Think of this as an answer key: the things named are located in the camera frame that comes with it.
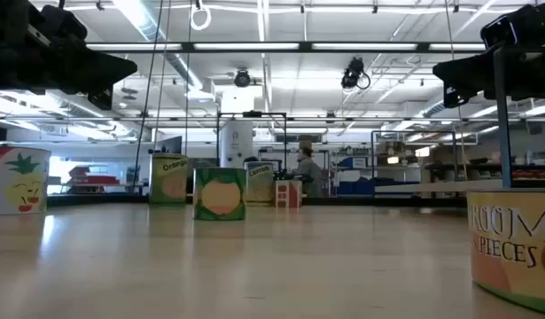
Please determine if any dark hanging cable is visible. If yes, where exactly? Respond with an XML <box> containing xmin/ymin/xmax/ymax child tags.
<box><xmin>152</xmin><ymin>0</ymin><xmax>173</xmax><ymax>155</ymax></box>
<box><xmin>130</xmin><ymin>0</ymin><xmax>166</xmax><ymax>196</ymax></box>
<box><xmin>183</xmin><ymin>0</ymin><xmax>193</xmax><ymax>157</ymax></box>

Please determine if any mushroom pieces label can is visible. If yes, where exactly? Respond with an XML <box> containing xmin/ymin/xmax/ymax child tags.
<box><xmin>466</xmin><ymin>189</ymin><xmax>545</xmax><ymax>316</ymax></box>

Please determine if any red tool cart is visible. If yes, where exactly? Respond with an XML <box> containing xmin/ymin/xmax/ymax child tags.
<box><xmin>67</xmin><ymin>165</ymin><xmax>121</xmax><ymax>188</ymax></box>

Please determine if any white hanging ring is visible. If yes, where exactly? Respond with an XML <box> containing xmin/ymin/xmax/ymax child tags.
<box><xmin>190</xmin><ymin>0</ymin><xmax>213</xmax><ymax>32</ymax></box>

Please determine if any black camera with cable loop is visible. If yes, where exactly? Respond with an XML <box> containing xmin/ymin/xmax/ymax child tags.
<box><xmin>340</xmin><ymin>56</ymin><xmax>371</xmax><ymax>91</ymax></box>

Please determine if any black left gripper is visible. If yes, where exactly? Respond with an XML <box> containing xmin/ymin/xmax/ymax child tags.
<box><xmin>0</xmin><ymin>0</ymin><xmax>138</xmax><ymax>112</ymax></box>

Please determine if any olive orange label can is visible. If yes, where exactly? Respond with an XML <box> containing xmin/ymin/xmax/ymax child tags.
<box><xmin>148</xmin><ymin>152</ymin><xmax>190</xmax><ymax>206</ymax></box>

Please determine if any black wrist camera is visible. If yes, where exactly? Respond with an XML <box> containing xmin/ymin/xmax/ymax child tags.
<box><xmin>32</xmin><ymin>3</ymin><xmax>89</xmax><ymax>43</ymax></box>
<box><xmin>479</xmin><ymin>12</ymin><xmax>521</xmax><ymax>50</ymax></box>

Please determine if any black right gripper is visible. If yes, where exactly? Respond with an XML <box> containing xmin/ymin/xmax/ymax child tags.
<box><xmin>432</xmin><ymin>2</ymin><xmax>545</xmax><ymax>109</ymax></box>

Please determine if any white cylindrical column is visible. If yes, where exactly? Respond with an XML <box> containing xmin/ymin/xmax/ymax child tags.
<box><xmin>219</xmin><ymin>119</ymin><xmax>255</xmax><ymax>170</ymax></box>

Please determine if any green leafy label can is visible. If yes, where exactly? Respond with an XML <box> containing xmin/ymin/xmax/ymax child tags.
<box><xmin>192</xmin><ymin>167</ymin><xmax>247</xmax><ymax>222</ymax></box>

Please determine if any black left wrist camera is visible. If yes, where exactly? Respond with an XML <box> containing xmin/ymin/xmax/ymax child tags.
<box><xmin>32</xmin><ymin>3</ymin><xmax>89</xmax><ymax>43</ymax></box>

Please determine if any person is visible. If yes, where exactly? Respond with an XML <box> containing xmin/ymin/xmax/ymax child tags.
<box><xmin>292</xmin><ymin>145</ymin><xmax>325</xmax><ymax>198</ymax></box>

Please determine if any pineapple face label can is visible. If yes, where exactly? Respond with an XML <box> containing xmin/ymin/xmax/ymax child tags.
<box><xmin>0</xmin><ymin>145</ymin><xmax>52</xmax><ymax>217</ymax></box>

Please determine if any round black ceiling fixture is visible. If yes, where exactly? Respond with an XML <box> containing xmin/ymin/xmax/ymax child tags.
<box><xmin>233</xmin><ymin>68</ymin><xmax>252</xmax><ymax>89</ymax></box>

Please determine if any long LED light bar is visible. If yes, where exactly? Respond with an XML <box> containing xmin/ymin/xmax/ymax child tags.
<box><xmin>84</xmin><ymin>40</ymin><xmax>488</xmax><ymax>54</ymax></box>

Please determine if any storage shelving with blue bins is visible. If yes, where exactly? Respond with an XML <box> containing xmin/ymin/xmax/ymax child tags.
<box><xmin>329</xmin><ymin>141</ymin><xmax>432</xmax><ymax>198</ymax></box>

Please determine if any black aluminium table frame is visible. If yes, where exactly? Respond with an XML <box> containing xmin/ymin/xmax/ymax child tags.
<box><xmin>45</xmin><ymin>193</ymin><xmax>469</xmax><ymax>208</ymax></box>

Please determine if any carrots label can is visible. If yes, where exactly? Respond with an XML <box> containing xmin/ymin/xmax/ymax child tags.
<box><xmin>244</xmin><ymin>160</ymin><xmax>276</xmax><ymax>206</ymax></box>

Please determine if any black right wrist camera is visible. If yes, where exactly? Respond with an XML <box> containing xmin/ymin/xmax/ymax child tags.
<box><xmin>479</xmin><ymin>12</ymin><xmax>521</xmax><ymax>50</ymax></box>

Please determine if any dark computer monitor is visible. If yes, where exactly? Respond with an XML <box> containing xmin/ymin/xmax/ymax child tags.
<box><xmin>155</xmin><ymin>135</ymin><xmax>183</xmax><ymax>156</ymax></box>

